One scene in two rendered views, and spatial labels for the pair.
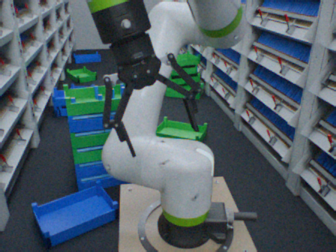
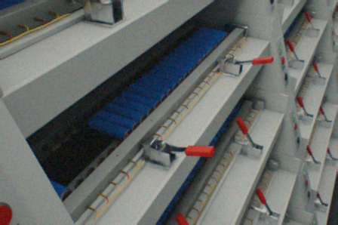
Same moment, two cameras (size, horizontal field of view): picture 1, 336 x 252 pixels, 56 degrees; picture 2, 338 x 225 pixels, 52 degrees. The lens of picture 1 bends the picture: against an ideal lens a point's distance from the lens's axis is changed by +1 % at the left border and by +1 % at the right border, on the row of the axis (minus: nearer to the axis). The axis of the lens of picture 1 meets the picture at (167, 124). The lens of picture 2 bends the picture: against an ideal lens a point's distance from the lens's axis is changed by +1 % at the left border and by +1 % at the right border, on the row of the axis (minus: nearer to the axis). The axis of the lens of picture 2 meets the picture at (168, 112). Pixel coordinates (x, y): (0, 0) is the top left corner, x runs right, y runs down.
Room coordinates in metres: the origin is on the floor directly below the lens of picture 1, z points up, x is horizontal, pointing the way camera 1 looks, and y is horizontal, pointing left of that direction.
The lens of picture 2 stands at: (0.31, 0.30, 1.12)
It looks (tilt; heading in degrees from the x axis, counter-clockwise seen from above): 24 degrees down; 49
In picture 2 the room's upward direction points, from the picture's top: 20 degrees counter-clockwise
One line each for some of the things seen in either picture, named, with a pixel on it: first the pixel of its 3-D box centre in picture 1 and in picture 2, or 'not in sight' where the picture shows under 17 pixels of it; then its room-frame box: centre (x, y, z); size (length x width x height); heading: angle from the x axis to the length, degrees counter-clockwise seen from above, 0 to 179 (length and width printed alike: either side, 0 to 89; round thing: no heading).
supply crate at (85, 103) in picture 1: (99, 96); not in sight; (1.37, 0.31, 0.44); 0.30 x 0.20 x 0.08; 109
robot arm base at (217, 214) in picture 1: (206, 218); not in sight; (0.65, -0.10, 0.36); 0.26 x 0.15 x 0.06; 87
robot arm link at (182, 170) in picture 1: (181, 178); not in sight; (0.65, -0.04, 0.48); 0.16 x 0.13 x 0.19; 67
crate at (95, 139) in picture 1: (102, 127); not in sight; (1.37, 0.31, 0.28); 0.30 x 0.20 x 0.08; 109
